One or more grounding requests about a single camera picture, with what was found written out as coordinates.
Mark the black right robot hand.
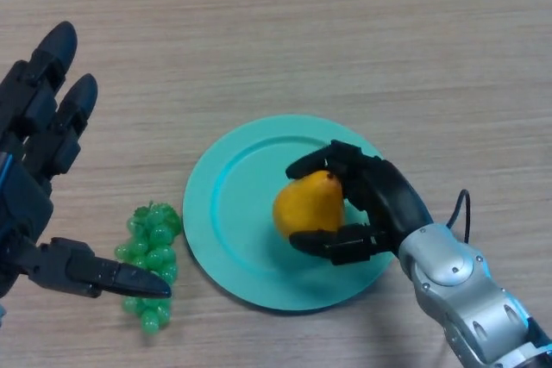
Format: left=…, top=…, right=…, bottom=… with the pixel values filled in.
left=285, top=140, right=435, bottom=266

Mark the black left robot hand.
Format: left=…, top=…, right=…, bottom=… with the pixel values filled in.
left=0, top=21, right=173, bottom=299

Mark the yellow pear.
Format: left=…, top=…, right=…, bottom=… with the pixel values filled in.
left=272, top=170, right=347, bottom=240

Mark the green round plate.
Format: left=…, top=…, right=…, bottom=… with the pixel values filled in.
left=182, top=114, right=396, bottom=312

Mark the green grape bunch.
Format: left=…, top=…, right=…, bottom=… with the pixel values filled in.
left=114, top=200, right=183, bottom=337

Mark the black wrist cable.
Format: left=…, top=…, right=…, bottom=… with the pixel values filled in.
left=446, top=189, right=472, bottom=243

